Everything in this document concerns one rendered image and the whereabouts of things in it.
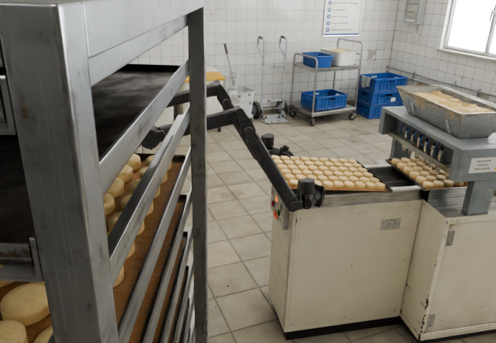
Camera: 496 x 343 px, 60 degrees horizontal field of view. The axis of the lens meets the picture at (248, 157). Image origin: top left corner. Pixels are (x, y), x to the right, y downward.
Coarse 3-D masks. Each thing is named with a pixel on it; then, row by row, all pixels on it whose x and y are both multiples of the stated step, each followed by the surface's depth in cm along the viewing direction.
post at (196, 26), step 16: (192, 16) 78; (192, 32) 79; (192, 48) 80; (192, 64) 81; (192, 80) 82; (192, 96) 83; (192, 112) 84; (192, 128) 86; (192, 144) 87; (192, 160) 88; (192, 176) 89; (192, 192) 91; (192, 208) 92
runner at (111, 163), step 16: (176, 80) 68; (160, 96) 56; (144, 112) 48; (160, 112) 57; (128, 128) 42; (144, 128) 48; (112, 144) 38; (128, 144) 42; (112, 160) 37; (112, 176) 37; (32, 240) 24; (32, 256) 24; (0, 272) 25; (16, 272) 25; (32, 272) 25
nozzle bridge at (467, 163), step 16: (384, 112) 252; (400, 112) 243; (384, 128) 255; (400, 128) 252; (416, 128) 221; (432, 128) 217; (400, 144) 262; (416, 144) 234; (432, 144) 223; (448, 144) 198; (464, 144) 196; (480, 144) 197; (432, 160) 216; (448, 160) 212; (464, 160) 192; (480, 160) 194; (464, 176) 195; (480, 176) 197; (480, 192) 201; (464, 208) 205; (480, 208) 204
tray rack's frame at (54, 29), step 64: (0, 0) 21; (64, 0) 22; (128, 0) 30; (192, 0) 62; (0, 64) 20; (64, 64) 20; (64, 128) 22; (64, 192) 23; (64, 256) 24; (64, 320) 26
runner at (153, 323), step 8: (184, 216) 81; (184, 224) 81; (176, 232) 75; (176, 240) 73; (176, 248) 74; (168, 264) 66; (168, 272) 66; (168, 280) 67; (160, 288) 61; (160, 296) 60; (160, 304) 61; (152, 312) 57; (160, 312) 61; (152, 320) 56; (152, 328) 56; (152, 336) 56
